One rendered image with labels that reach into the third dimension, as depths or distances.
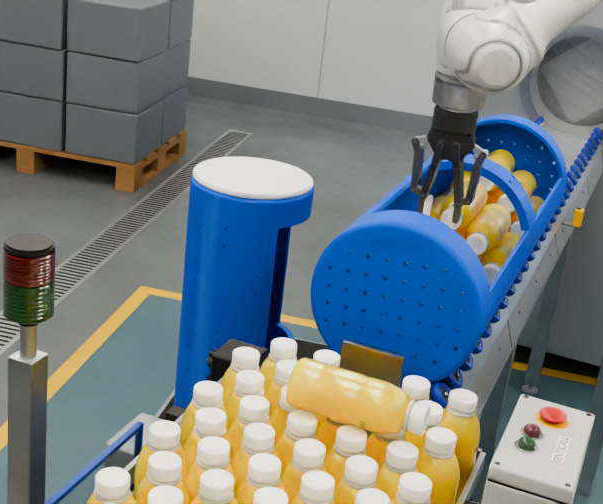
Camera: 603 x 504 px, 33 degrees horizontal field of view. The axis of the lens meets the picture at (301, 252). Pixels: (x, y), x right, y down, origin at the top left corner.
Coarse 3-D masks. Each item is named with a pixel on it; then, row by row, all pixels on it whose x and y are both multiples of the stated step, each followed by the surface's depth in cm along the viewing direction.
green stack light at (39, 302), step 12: (12, 288) 127; (24, 288) 127; (36, 288) 127; (48, 288) 128; (12, 300) 128; (24, 300) 127; (36, 300) 128; (48, 300) 129; (12, 312) 128; (24, 312) 128; (36, 312) 128; (48, 312) 130
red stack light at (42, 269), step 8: (8, 256) 126; (16, 256) 126; (48, 256) 127; (8, 264) 126; (16, 264) 125; (24, 264) 125; (32, 264) 126; (40, 264) 126; (48, 264) 127; (8, 272) 126; (16, 272) 126; (24, 272) 126; (32, 272) 126; (40, 272) 127; (48, 272) 127; (8, 280) 127; (16, 280) 126; (24, 280) 126; (32, 280) 126; (40, 280) 127; (48, 280) 128
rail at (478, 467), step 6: (480, 456) 145; (480, 462) 144; (474, 468) 142; (480, 468) 144; (474, 474) 141; (480, 474) 146; (468, 480) 139; (474, 480) 140; (468, 486) 138; (474, 486) 142; (462, 492) 137; (468, 492) 137; (462, 498) 135; (468, 498) 139
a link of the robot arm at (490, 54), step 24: (552, 0) 150; (576, 0) 150; (600, 0) 153; (456, 24) 158; (480, 24) 149; (504, 24) 148; (528, 24) 149; (552, 24) 150; (456, 48) 151; (480, 48) 146; (504, 48) 145; (528, 48) 149; (456, 72) 153; (480, 72) 147; (504, 72) 146
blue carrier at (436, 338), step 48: (480, 144) 237; (528, 144) 233; (432, 192) 231; (336, 240) 162; (384, 240) 159; (432, 240) 156; (528, 240) 191; (336, 288) 165; (384, 288) 161; (432, 288) 158; (480, 288) 157; (336, 336) 168; (384, 336) 164; (432, 336) 161; (480, 336) 162
